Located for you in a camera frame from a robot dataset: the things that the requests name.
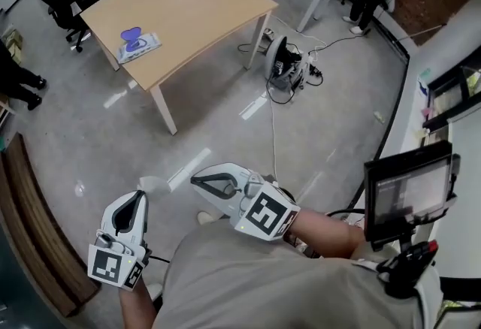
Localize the cardboard boxes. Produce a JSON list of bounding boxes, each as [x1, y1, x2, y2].
[[1, 28, 25, 66]]

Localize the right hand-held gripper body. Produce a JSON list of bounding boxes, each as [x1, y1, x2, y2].
[[228, 174, 302, 243]]

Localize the light wooden table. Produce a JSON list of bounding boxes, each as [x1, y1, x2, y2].
[[80, 0, 280, 136]]

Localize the black monitor screen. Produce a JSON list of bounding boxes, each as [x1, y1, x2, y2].
[[363, 140, 461, 252]]

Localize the person's grey shirt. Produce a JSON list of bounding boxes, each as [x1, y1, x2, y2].
[[151, 219, 445, 329]]

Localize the black frame shelf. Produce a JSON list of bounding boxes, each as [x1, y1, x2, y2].
[[422, 56, 481, 130]]

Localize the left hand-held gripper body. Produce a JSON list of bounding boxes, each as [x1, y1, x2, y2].
[[87, 229, 153, 290]]

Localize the wet wipe pack purple lid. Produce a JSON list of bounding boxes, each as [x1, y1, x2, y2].
[[116, 26, 163, 65]]

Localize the brown wooden board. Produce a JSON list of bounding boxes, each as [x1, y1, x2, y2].
[[0, 131, 101, 318]]

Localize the black mount with red button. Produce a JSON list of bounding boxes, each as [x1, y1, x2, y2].
[[377, 240, 440, 299]]

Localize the black floor cable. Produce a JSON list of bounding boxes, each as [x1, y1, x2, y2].
[[322, 32, 374, 55]]

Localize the white round floor device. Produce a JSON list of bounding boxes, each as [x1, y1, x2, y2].
[[262, 35, 324, 92]]

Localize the person's white shoe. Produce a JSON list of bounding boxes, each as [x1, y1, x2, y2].
[[146, 282, 164, 303], [196, 210, 231, 225]]

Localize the person's right forearm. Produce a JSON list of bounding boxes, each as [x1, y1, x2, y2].
[[284, 207, 366, 260]]

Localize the white wet wipe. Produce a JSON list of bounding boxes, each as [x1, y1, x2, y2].
[[138, 176, 172, 195]]

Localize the long wooden stick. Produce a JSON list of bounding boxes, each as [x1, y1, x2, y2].
[[397, 23, 449, 42]]

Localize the person's left forearm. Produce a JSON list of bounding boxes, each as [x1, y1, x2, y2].
[[119, 273, 159, 329]]

